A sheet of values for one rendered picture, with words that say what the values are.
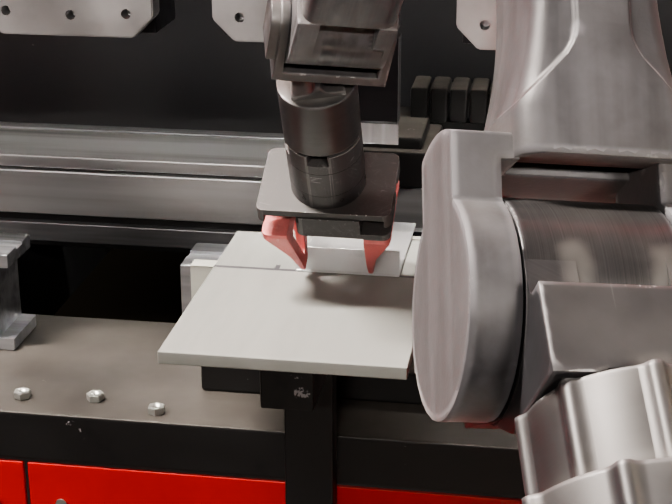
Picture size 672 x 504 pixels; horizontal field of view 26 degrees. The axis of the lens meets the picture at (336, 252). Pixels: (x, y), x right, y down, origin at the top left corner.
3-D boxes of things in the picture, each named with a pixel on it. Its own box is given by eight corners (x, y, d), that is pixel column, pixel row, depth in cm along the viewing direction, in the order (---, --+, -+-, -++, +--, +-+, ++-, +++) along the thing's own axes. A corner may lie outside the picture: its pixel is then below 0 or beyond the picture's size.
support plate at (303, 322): (157, 364, 104) (156, 351, 104) (237, 241, 129) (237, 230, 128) (407, 380, 102) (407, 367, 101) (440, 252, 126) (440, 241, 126)
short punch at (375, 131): (281, 143, 126) (280, 34, 122) (286, 136, 128) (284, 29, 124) (396, 148, 124) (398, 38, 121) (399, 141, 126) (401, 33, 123)
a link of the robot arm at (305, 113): (277, 102, 99) (360, 92, 99) (271, 36, 104) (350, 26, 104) (287, 171, 105) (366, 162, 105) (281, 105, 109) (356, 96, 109)
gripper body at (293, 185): (272, 163, 114) (261, 95, 109) (401, 170, 113) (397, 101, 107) (257, 225, 110) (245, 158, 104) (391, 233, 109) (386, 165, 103)
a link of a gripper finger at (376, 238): (317, 232, 120) (307, 152, 113) (403, 237, 119) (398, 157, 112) (304, 296, 116) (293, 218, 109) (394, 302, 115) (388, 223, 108)
